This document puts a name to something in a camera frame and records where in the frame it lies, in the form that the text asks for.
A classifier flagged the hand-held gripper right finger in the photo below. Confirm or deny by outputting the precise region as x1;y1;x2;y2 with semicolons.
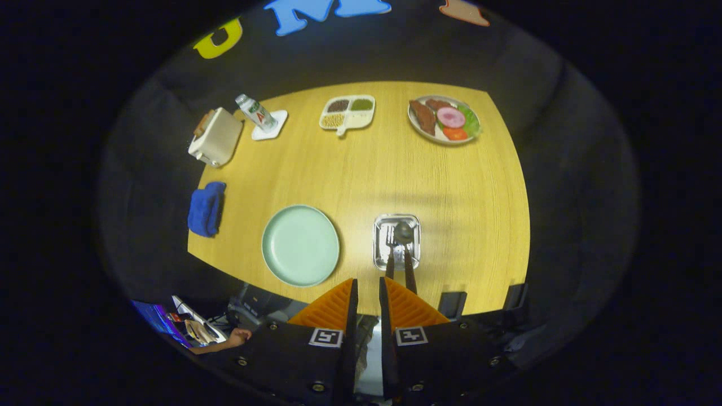
379;276;522;404

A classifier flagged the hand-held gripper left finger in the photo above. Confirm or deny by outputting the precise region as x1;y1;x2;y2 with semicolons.
223;278;359;406

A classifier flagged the wooden handled fork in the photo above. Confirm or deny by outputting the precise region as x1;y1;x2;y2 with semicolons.
385;224;397;279

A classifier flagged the wooden handled spoon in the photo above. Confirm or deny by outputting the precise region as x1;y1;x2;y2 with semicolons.
394;221;418;295

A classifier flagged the pale green plate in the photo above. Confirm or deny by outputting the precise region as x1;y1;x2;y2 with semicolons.
261;204;341;288

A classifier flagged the white flat panel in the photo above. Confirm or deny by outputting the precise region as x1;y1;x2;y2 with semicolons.
172;295;227;343

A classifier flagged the laptop with purple screen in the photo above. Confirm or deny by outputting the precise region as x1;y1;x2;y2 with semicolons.
131;300;192;349

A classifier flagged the blue folded towel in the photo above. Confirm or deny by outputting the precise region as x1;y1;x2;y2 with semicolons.
187;181;227;238

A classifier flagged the white food plate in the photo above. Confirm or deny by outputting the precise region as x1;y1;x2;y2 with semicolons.
407;95;482;146

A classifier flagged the white divided dish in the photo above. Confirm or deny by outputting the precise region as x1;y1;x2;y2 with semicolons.
319;95;376;138

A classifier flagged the white square coaster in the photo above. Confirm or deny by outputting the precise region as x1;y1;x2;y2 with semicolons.
251;109;289;141

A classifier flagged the pink ham slice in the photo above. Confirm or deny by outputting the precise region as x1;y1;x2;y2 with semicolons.
437;107;466;129

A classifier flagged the green lettuce leaf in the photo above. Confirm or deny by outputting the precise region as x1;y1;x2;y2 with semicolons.
457;104;481;138

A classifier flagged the cream toaster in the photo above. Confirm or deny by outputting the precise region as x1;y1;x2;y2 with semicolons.
188;107;244;169

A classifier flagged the clear plastic drink bottle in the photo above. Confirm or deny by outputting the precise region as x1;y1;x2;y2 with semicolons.
235;94;278;133

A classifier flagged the black stand with cables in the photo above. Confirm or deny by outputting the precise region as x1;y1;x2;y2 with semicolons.
228;282;294;325

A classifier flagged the metal wire basket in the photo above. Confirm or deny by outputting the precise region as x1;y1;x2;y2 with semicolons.
373;213;421;272

